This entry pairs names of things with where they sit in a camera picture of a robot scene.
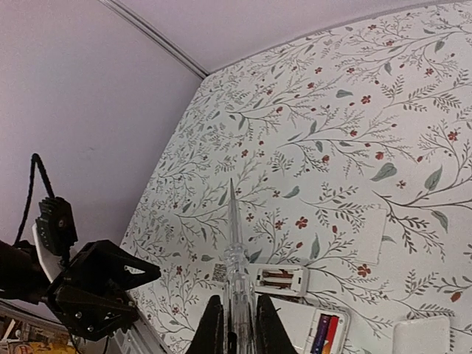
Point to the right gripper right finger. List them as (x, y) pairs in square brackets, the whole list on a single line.
[(271, 335)]

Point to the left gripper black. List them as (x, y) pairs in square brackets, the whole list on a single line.
[(95, 304)]

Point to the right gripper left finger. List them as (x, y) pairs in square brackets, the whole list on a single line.
[(208, 338)]

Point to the white remote with buttons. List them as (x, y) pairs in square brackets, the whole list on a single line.
[(311, 329)]

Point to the long white remote control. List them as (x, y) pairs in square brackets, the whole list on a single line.
[(273, 279)]

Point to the long remote battery cover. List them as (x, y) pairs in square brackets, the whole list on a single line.
[(368, 240)]

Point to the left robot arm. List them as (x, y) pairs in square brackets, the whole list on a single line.
[(22, 276)]

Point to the red black battery in remote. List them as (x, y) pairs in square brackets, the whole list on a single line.
[(325, 334)]

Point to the floral table mat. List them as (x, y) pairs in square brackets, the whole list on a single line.
[(314, 133)]

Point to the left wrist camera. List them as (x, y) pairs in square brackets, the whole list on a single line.
[(55, 226)]

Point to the aluminium front rail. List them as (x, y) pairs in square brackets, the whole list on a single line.
[(139, 339)]

